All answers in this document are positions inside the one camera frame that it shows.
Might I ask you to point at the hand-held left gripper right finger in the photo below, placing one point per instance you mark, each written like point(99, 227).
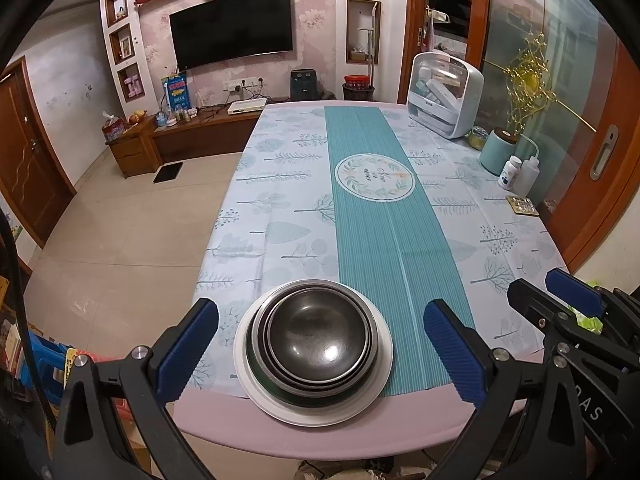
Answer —
point(455, 355)

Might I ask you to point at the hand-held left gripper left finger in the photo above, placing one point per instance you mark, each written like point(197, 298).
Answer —
point(187, 350)

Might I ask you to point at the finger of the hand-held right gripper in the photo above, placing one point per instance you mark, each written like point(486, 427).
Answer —
point(535, 302)
point(575, 292)

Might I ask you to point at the large steel bowl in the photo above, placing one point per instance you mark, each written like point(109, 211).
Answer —
point(254, 332)

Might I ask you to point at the green plate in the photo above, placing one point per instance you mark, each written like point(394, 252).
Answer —
point(257, 377)

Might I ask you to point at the small steel bowl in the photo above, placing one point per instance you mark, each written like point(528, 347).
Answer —
point(320, 330)

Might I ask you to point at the large white plate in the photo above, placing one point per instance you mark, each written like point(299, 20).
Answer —
point(310, 412)

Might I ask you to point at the wooden glass sliding door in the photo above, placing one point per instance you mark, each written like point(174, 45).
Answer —
point(575, 220)

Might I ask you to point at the pink table cover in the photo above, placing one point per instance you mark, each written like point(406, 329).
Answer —
point(225, 425)

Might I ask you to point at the teal striped table runner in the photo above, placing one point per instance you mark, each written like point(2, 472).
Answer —
point(390, 250)

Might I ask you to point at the clear squeeze bottle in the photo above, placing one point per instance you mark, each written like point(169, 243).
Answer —
point(527, 175)

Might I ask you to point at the white pill bottle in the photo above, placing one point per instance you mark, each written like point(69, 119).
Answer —
point(509, 175)

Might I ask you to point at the blue plastic toy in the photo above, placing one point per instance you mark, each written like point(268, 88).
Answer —
point(45, 360)

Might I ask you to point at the light blue wooden-lid canister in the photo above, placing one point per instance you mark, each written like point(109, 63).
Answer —
point(497, 155)

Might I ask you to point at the yellow glass jar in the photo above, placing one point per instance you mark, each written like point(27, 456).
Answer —
point(476, 137)

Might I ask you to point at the tree print tablecloth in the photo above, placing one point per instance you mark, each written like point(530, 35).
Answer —
point(280, 200)

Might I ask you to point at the black floor mat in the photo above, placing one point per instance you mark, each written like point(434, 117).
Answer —
point(166, 173)

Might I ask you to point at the wooden television cabinet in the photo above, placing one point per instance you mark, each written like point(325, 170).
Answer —
point(175, 140)

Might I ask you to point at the white dish sterilizer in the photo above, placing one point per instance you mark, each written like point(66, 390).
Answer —
point(450, 95)

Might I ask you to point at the fruit pile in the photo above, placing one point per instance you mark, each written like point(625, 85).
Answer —
point(136, 118)

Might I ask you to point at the brown wooden door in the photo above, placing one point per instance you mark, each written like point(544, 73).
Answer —
point(27, 170)

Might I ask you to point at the white set-top box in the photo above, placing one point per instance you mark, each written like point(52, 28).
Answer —
point(247, 107)

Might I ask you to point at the blue printed box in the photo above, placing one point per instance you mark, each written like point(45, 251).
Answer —
point(175, 92)

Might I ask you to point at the dark green air fryer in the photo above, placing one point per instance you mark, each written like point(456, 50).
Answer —
point(303, 85)

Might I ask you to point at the white stick vacuum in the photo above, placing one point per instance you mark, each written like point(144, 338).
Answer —
point(372, 35)

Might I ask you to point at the black television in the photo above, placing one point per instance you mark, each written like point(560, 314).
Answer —
point(230, 27)

